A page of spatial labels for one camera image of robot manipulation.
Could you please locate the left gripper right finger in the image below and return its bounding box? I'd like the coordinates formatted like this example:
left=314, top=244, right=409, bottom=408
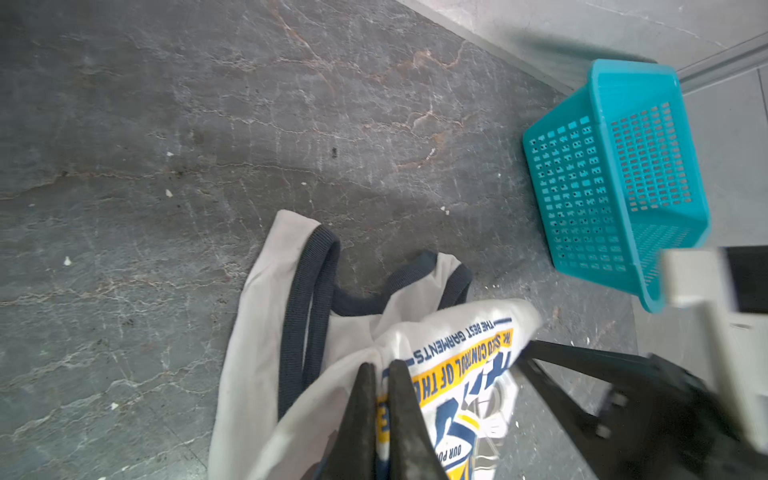
left=388, top=360, right=448, bottom=480

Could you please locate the white navy tank top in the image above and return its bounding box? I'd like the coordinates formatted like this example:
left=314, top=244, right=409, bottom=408
left=208, top=210, right=541, bottom=479

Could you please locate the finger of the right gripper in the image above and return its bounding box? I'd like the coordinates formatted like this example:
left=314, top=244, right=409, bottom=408
left=515, top=340, right=669, bottom=479

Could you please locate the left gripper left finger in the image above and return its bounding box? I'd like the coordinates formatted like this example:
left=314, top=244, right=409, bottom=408
left=317, top=363, right=377, bottom=480

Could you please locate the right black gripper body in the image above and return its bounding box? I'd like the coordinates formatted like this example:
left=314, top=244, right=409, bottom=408
left=595, top=245, right=767, bottom=479

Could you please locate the teal plastic basket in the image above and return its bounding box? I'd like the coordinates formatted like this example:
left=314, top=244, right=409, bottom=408
left=522, top=59, right=711, bottom=313

